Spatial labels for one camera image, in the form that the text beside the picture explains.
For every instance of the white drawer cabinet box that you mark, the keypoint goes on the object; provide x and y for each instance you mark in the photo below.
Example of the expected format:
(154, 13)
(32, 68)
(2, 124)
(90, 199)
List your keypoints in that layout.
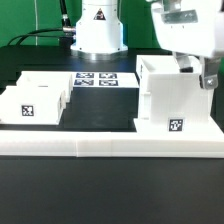
(170, 100)

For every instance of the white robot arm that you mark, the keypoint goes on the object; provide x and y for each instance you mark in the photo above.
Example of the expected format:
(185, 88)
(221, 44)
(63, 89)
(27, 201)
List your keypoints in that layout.
(99, 32)

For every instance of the white marker sheet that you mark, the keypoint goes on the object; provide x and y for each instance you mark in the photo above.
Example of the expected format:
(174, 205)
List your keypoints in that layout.
(104, 80)

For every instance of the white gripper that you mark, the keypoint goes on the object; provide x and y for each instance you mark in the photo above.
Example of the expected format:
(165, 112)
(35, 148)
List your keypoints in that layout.
(194, 27)

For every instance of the white front drawer tray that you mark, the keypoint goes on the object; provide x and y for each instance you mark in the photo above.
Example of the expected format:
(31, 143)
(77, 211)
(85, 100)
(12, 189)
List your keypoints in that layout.
(37, 105)

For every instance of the white L-shaped fence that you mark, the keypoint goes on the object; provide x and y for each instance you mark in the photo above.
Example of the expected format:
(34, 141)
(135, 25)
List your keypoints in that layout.
(201, 141)

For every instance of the white drawer tray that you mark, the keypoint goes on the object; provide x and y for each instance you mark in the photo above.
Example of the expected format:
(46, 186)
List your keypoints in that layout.
(37, 105)
(63, 80)

